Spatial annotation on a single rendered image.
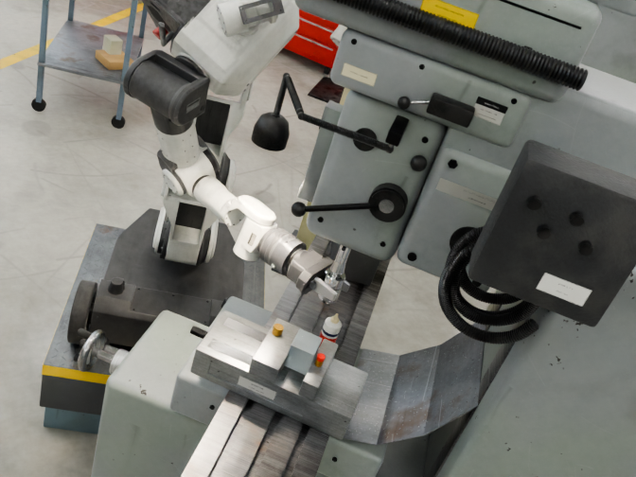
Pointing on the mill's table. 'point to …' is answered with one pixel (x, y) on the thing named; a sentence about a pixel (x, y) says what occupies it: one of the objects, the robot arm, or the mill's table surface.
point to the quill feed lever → (393, 204)
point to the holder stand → (358, 265)
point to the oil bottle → (331, 328)
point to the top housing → (551, 41)
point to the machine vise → (286, 403)
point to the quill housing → (371, 175)
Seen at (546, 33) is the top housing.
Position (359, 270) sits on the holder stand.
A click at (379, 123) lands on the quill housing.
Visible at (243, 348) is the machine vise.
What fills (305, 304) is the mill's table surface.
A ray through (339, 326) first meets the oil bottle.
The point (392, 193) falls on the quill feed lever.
